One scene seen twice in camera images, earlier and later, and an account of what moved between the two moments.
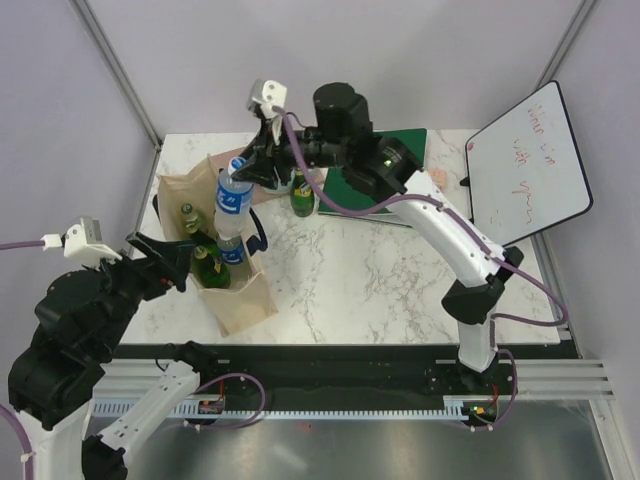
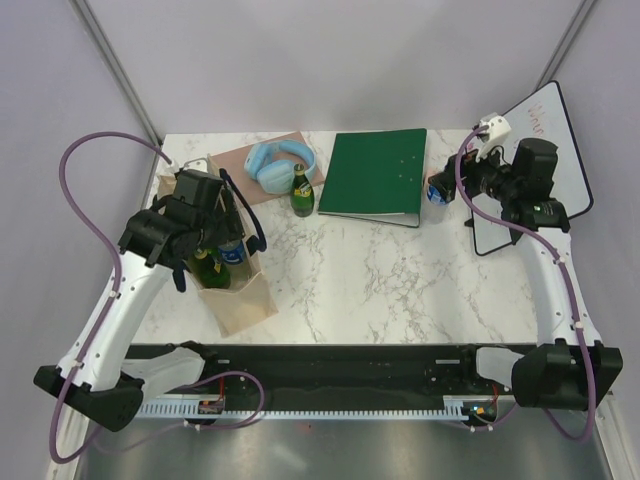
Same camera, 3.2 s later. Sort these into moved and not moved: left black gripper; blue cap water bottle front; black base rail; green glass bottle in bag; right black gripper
Moved: left black gripper; right black gripper
Not moved: blue cap water bottle front; black base rail; green glass bottle in bag
